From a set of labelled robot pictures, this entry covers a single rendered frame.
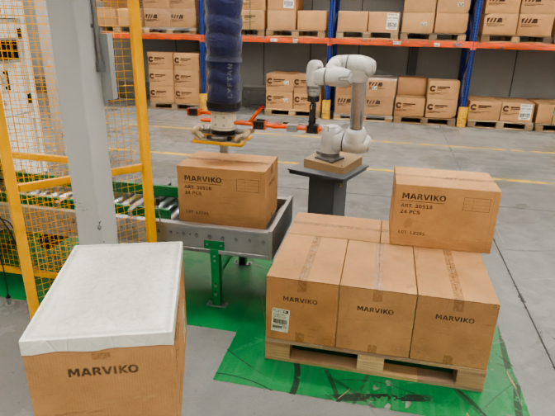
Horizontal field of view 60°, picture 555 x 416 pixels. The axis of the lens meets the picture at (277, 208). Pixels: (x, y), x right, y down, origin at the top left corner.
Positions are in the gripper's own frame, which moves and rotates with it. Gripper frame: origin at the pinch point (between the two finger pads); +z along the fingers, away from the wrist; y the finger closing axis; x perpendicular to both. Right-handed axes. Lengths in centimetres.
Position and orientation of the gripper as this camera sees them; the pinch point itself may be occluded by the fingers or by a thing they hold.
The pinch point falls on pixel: (311, 127)
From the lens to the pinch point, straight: 316.5
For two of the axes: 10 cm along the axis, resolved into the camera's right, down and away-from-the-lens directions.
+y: -2.1, 3.4, -9.2
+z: -0.2, 9.4, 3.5
